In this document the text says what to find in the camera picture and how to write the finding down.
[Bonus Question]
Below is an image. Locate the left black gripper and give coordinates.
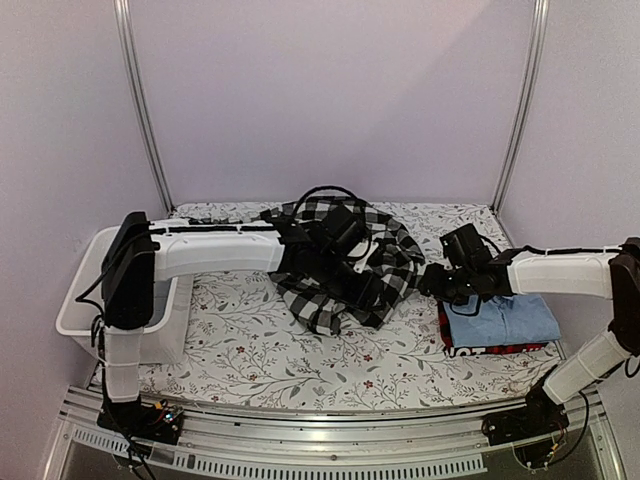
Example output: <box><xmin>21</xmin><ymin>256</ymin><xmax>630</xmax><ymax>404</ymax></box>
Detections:
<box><xmin>314</xmin><ymin>252</ymin><xmax>388</xmax><ymax>316</ymax></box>

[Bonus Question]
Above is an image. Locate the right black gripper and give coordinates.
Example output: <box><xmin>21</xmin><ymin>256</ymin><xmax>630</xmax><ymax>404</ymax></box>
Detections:
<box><xmin>418</xmin><ymin>262</ymin><xmax>476</xmax><ymax>306</ymax></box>

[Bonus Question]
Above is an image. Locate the black white plaid shirt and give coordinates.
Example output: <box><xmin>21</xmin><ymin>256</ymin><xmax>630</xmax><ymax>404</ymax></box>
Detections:
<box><xmin>187</xmin><ymin>196</ymin><xmax>427</xmax><ymax>337</ymax></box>

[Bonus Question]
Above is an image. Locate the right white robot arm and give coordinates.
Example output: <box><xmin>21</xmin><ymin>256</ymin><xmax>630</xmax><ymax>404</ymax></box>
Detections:
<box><xmin>419</xmin><ymin>237</ymin><xmax>639</xmax><ymax>436</ymax></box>

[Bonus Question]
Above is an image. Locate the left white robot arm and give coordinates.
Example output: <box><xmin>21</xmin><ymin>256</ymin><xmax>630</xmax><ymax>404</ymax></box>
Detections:
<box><xmin>99</xmin><ymin>207</ymin><xmax>382</xmax><ymax>434</ymax></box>

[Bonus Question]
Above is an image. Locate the folded light blue shirt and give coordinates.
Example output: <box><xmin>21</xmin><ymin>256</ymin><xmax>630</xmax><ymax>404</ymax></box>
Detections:
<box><xmin>437</xmin><ymin>295</ymin><xmax>561</xmax><ymax>347</ymax></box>

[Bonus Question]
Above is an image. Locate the folded red black shirt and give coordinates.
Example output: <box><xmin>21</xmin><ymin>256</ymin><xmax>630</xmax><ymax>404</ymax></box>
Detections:
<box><xmin>437</xmin><ymin>302</ymin><xmax>548</xmax><ymax>358</ymax></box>

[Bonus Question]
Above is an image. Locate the floral white tablecloth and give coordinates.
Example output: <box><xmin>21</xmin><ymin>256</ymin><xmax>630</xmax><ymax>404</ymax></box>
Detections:
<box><xmin>94</xmin><ymin>200</ymin><xmax>569</xmax><ymax>412</ymax></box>

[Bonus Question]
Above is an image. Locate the white plastic bin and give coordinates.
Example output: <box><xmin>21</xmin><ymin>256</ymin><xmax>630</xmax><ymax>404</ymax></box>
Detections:
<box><xmin>55</xmin><ymin>224</ymin><xmax>194</xmax><ymax>365</ymax></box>

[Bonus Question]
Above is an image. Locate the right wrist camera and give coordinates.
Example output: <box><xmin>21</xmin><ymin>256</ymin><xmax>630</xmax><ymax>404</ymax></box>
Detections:
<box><xmin>440</xmin><ymin>223</ymin><xmax>493</xmax><ymax>270</ymax></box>

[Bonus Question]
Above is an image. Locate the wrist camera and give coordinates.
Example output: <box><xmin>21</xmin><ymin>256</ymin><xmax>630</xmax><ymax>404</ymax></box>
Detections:
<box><xmin>320</xmin><ymin>206</ymin><xmax>366</xmax><ymax>255</ymax></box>
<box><xmin>440</xmin><ymin>223</ymin><xmax>493</xmax><ymax>270</ymax></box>

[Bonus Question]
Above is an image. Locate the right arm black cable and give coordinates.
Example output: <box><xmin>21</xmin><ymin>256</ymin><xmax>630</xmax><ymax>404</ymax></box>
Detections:
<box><xmin>479</xmin><ymin>234</ymin><xmax>626</xmax><ymax>259</ymax></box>

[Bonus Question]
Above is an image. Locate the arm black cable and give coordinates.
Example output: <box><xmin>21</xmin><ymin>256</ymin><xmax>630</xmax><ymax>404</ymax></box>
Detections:
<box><xmin>479</xmin><ymin>234</ymin><xmax>626</xmax><ymax>259</ymax></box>
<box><xmin>292</xmin><ymin>184</ymin><xmax>376</xmax><ymax>221</ymax></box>

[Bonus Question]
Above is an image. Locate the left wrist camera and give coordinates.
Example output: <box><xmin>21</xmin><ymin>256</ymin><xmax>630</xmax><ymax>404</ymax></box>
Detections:
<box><xmin>320</xmin><ymin>206</ymin><xmax>366</xmax><ymax>255</ymax></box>

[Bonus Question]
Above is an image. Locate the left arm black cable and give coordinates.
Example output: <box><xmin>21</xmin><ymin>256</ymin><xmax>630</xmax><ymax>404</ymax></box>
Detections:
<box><xmin>292</xmin><ymin>184</ymin><xmax>376</xmax><ymax>221</ymax></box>

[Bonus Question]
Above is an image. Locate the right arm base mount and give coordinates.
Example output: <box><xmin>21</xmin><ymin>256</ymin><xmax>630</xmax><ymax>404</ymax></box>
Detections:
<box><xmin>481</xmin><ymin>390</ymin><xmax>569</xmax><ymax>470</ymax></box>

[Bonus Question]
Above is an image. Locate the aluminium front rail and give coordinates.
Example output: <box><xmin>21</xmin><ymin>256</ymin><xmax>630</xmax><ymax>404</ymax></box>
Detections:
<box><xmin>43</xmin><ymin>387</ymin><xmax>627</xmax><ymax>479</ymax></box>

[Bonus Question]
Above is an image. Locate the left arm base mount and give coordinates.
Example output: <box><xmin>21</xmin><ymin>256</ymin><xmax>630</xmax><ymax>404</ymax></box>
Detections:
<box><xmin>97</xmin><ymin>398</ymin><xmax>184</xmax><ymax>446</ymax></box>

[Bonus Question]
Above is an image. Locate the right aluminium frame post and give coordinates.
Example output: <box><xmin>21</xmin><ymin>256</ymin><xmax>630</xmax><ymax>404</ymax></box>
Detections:
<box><xmin>491</xmin><ymin>0</ymin><xmax>550</xmax><ymax>216</ymax></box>

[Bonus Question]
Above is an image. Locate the aluminium frame post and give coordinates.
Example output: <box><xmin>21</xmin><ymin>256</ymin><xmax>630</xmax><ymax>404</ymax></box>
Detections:
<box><xmin>113</xmin><ymin>0</ymin><xmax>174</xmax><ymax>213</ymax></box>
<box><xmin>491</xmin><ymin>0</ymin><xmax>550</xmax><ymax>216</ymax></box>

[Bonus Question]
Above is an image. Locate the left aluminium frame post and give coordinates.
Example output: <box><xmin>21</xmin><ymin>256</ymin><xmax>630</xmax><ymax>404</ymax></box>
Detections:
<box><xmin>113</xmin><ymin>0</ymin><xmax>174</xmax><ymax>213</ymax></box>

